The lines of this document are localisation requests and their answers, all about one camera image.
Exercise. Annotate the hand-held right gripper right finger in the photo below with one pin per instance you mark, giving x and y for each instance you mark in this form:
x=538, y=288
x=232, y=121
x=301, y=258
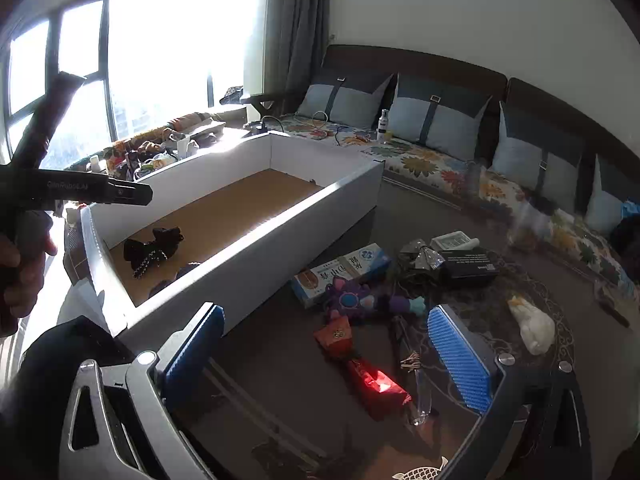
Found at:
x=460, y=360

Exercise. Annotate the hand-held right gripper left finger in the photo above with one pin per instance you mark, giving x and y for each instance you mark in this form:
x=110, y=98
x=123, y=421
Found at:
x=192, y=355

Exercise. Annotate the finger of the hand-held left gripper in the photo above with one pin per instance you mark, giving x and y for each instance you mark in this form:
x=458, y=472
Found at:
x=47, y=115
x=90, y=190

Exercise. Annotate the brown glass desktop fish pattern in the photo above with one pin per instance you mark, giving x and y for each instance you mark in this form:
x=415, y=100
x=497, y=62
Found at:
x=280, y=360

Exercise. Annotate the person's left hand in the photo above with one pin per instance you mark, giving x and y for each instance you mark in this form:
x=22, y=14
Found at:
x=17, y=285

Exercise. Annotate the tan rubber band bundle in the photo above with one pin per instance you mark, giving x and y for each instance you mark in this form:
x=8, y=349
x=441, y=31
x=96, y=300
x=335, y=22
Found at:
x=410, y=361

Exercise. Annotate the clear glass tube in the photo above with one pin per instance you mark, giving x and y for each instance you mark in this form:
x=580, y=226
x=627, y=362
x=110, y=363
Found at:
x=421, y=400

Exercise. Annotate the small dark object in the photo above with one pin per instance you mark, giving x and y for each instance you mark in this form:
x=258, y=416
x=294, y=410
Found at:
x=161, y=288
x=189, y=269

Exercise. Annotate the white plush figurine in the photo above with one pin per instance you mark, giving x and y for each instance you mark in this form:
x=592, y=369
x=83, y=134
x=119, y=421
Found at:
x=532, y=327

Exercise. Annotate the black framed window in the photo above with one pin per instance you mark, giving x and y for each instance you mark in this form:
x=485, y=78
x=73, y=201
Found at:
x=105, y=60

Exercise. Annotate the black hair bow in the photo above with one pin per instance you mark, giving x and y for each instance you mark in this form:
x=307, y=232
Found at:
x=152, y=247

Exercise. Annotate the shiny red wrapped packet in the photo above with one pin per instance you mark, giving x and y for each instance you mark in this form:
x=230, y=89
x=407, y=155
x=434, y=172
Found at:
x=377, y=390

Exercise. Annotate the black rectangular box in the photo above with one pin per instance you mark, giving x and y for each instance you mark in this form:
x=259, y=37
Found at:
x=470, y=267

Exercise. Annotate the white mug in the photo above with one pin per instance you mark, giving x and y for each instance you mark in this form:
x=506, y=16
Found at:
x=183, y=148

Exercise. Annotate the silver foil packet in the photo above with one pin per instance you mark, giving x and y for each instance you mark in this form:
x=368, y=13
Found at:
x=422, y=256

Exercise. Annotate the flat white box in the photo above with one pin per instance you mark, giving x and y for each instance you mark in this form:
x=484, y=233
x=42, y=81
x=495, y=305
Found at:
x=452, y=240

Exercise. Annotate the purple plush toy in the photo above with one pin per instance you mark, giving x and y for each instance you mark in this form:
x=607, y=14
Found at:
x=350, y=300

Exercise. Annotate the small red pouch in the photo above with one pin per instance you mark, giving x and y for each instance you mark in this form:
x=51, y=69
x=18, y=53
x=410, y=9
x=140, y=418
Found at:
x=336, y=336

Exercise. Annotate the blue white toothpaste box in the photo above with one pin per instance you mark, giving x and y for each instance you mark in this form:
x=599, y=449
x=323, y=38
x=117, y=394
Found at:
x=340, y=272

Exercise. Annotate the person's dark clothing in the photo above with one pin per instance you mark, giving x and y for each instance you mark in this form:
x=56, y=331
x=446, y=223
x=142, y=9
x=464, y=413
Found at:
x=45, y=375

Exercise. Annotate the large white cardboard box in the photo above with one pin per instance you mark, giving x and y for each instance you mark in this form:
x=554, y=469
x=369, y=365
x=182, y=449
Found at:
x=300, y=240

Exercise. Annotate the black power adapter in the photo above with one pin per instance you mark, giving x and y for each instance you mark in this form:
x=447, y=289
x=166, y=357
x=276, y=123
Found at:
x=256, y=127

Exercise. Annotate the floral sofa cover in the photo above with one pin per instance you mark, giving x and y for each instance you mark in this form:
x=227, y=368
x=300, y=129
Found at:
x=430, y=160

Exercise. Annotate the black bag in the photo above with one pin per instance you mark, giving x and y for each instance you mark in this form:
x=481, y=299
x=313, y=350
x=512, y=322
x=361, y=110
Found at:
x=627, y=245

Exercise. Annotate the blue cloth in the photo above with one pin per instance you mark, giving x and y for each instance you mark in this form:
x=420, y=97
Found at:
x=631, y=208

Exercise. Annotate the white spray bottle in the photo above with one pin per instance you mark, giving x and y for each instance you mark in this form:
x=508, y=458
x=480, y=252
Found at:
x=383, y=125

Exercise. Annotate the grey curtain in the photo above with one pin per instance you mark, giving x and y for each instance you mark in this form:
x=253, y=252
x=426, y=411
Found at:
x=300, y=35

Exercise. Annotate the dark brown sofa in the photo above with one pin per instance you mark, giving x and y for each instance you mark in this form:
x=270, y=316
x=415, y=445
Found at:
x=450, y=62

